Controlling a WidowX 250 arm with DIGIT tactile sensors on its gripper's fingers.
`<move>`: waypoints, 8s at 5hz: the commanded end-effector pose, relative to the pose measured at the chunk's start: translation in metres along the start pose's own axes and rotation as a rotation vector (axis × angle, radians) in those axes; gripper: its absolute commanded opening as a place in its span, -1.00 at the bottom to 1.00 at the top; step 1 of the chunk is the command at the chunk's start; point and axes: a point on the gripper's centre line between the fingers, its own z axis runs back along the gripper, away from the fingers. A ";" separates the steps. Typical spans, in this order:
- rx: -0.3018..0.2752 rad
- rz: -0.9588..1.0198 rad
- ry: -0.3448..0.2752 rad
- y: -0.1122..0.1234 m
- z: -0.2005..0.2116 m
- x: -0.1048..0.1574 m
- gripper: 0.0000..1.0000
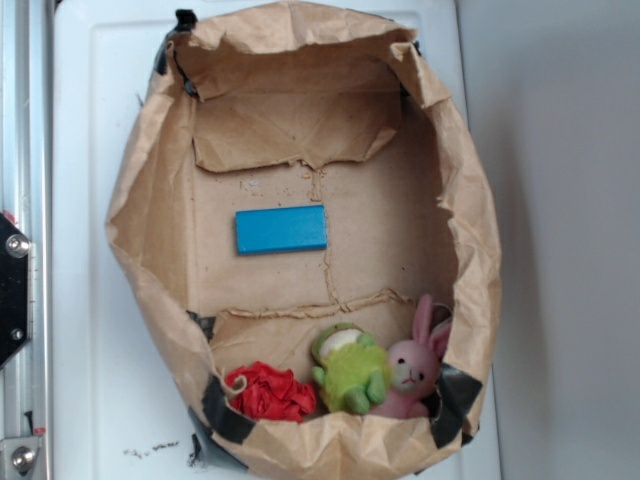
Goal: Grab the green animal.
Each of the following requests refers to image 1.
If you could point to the green plush frog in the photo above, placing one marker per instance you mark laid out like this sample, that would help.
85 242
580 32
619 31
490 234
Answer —
352 371

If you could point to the blue wooden block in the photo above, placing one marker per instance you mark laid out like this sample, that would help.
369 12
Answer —
279 230

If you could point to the brown paper bag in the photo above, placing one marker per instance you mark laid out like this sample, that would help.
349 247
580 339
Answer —
296 104

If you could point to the pink plush bunny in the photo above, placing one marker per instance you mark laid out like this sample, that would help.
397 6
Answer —
415 363

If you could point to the red crumpled paper ball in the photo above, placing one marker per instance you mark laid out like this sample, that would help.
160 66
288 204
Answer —
264 392

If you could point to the black metal bracket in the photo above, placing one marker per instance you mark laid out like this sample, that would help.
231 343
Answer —
15 290

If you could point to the aluminium frame rail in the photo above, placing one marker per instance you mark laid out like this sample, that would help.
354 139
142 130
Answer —
26 154

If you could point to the silver corner bracket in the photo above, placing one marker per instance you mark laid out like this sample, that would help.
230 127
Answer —
20 458

